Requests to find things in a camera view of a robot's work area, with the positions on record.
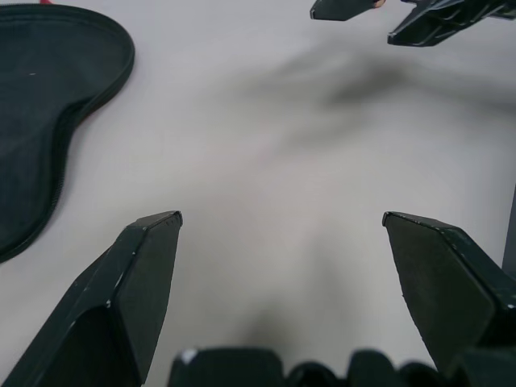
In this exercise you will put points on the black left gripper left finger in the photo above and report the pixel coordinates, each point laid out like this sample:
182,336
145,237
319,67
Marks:
101,306

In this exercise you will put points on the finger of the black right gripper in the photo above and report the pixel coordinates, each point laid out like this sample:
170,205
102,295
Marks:
340,10
435,24

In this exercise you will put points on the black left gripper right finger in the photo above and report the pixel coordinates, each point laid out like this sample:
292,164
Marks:
443,282

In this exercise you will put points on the red and black bag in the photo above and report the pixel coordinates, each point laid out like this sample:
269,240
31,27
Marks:
40,101

